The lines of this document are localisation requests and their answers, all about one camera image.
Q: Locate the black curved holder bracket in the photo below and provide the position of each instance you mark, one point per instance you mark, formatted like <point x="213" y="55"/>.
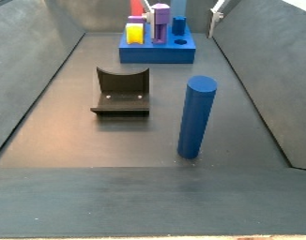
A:
<point x="124" y="92"/>

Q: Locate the yellow block peg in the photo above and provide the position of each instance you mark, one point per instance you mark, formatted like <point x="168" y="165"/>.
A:
<point x="135" y="33"/>

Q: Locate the small purple square peg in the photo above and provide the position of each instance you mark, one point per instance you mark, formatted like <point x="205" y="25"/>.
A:
<point x="136" y="19"/>

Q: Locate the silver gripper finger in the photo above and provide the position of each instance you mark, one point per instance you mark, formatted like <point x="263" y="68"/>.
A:
<point x="216" y="15"/>
<point x="148" y="15"/>

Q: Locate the small dark blue peg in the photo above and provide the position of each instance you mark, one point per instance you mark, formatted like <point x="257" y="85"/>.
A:
<point x="177" y="25"/>

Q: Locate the blue round cylinder peg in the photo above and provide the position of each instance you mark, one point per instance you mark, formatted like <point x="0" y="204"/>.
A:
<point x="196" y="109"/>

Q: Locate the red rectangular peg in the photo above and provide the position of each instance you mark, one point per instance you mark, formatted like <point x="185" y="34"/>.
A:
<point x="136" y="8"/>

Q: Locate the blue peg board base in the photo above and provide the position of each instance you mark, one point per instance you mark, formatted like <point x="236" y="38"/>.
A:
<point x="177" y="51"/>

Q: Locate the purple tall peg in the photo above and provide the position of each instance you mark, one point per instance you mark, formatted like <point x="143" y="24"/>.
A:
<point x="161" y="11"/>

